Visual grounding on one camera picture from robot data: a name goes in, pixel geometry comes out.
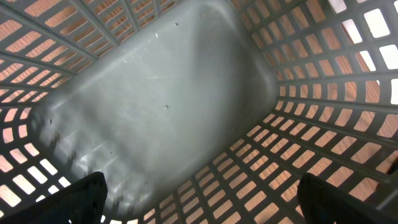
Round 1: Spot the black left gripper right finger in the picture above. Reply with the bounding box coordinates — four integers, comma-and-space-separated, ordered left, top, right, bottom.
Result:
297, 173, 397, 224

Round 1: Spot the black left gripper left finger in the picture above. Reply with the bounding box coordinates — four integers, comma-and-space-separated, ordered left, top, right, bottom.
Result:
1, 172, 108, 224

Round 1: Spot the grey plastic mesh basket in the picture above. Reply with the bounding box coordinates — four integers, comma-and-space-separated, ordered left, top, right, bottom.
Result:
1, 0, 397, 223

